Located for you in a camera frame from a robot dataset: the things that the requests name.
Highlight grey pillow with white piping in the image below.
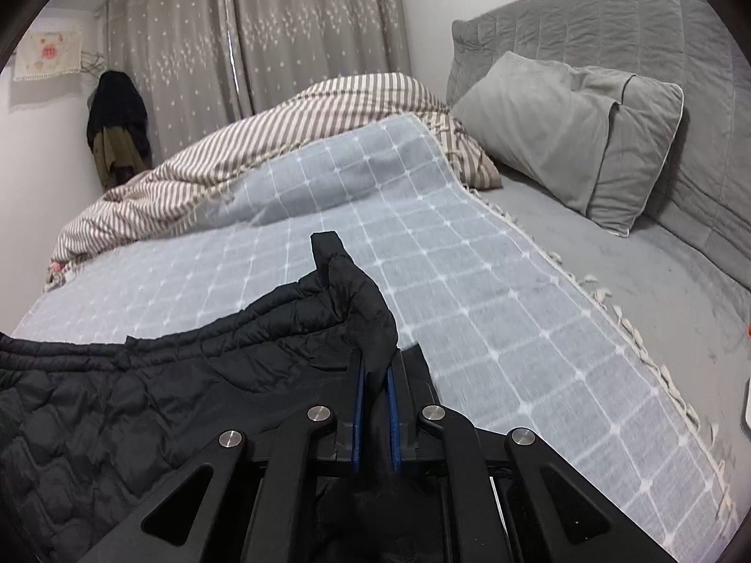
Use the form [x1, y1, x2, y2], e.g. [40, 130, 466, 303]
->
[578, 66, 685, 239]

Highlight fringed wall cloth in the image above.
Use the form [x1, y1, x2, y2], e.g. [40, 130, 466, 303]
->
[13, 26, 84, 84]

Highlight grey velvet pillow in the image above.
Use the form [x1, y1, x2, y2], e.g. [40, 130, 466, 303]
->
[452, 51, 637, 216]

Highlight light blue checked blanket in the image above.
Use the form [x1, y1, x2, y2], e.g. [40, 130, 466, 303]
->
[12, 111, 741, 563]

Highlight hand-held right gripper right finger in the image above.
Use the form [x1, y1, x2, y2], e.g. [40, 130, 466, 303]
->
[384, 347, 682, 563]

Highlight hanging black garment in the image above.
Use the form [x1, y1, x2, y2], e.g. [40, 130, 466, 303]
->
[86, 70, 151, 156]

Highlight hanging olive garment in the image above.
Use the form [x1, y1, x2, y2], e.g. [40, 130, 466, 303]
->
[94, 126, 149, 190]

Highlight grey quilted headboard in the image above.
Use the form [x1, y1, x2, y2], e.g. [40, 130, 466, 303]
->
[446, 0, 751, 293]

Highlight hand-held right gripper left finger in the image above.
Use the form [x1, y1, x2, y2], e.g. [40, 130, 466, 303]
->
[76, 352, 368, 563]

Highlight black quilted jacket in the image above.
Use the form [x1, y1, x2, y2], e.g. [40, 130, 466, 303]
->
[0, 231, 436, 563]

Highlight striped duvet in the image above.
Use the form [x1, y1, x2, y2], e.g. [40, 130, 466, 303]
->
[44, 72, 504, 294]

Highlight grey patterned curtain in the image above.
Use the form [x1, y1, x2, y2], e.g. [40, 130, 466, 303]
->
[102, 0, 238, 172]
[226, 0, 413, 119]

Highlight grey bed sheet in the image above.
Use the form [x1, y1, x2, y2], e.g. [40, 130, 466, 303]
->
[469, 176, 751, 485]

